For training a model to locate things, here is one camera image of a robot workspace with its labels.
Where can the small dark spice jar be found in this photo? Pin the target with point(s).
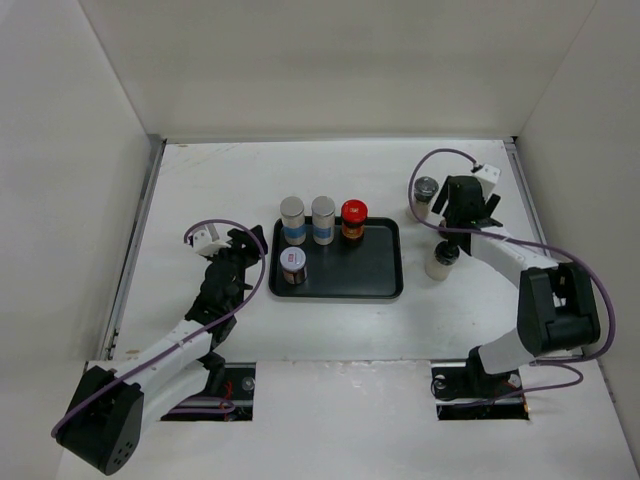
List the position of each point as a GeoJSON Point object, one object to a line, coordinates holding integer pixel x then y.
{"type": "Point", "coordinates": [293, 262]}

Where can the blue label sago bottle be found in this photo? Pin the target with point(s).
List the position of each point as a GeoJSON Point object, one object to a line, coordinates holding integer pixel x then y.
{"type": "Point", "coordinates": [323, 220]}
{"type": "Point", "coordinates": [292, 212]}

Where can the grey lid seasoning jar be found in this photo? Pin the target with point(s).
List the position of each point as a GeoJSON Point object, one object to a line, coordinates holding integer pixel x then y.
{"type": "Point", "coordinates": [424, 190]}

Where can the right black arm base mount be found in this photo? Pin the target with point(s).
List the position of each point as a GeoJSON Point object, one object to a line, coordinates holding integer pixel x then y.
{"type": "Point", "coordinates": [458, 398]}

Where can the red lid sauce jar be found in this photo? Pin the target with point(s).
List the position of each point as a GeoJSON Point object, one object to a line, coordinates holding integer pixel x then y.
{"type": "Point", "coordinates": [443, 224]}

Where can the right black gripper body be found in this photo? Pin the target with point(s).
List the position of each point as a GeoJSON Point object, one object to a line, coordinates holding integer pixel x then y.
{"type": "Point", "coordinates": [447, 214]}

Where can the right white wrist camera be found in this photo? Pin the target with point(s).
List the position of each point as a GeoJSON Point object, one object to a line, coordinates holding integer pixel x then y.
{"type": "Point", "coordinates": [488, 177]}

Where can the black cap white bottle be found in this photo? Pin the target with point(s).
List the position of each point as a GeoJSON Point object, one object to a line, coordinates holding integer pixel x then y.
{"type": "Point", "coordinates": [440, 263]}

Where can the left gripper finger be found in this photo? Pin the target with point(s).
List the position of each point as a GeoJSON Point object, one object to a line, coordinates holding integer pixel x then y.
{"type": "Point", "coordinates": [212, 250]}
{"type": "Point", "coordinates": [246, 247]}

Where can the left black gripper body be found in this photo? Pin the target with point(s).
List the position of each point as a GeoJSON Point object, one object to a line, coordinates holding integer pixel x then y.
{"type": "Point", "coordinates": [239, 262]}

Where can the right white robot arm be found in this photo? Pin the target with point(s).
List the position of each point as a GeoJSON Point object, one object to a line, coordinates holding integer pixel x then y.
{"type": "Point", "coordinates": [556, 307]}

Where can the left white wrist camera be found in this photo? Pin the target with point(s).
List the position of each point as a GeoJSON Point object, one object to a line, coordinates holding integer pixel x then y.
{"type": "Point", "coordinates": [205, 240]}

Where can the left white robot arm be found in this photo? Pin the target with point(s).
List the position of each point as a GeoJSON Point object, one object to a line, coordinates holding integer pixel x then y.
{"type": "Point", "coordinates": [179, 374]}

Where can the red lid chili jar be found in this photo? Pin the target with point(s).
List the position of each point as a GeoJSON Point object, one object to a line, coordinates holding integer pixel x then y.
{"type": "Point", "coordinates": [354, 214]}

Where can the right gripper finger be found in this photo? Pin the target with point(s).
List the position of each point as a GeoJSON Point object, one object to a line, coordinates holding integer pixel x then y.
{"type": "Point", "coordinates": [441, 203]}
{"type": "Point", "coordinates": [491, 205]}

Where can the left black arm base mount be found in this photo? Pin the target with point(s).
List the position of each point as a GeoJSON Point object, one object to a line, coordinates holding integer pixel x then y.
{"type": "Point", "coordinates": [220, 390]}

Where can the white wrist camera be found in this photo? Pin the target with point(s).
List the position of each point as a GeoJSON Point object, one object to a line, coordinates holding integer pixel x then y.
{"type": "Point", "coordinates": [488, 177]}
{"type": "Point", "coordinates": [205, 240]}

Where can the black rectangular tray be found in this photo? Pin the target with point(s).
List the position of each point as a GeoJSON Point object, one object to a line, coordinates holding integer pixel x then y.
{"type": "Point", "coordinates": [371, 269]}

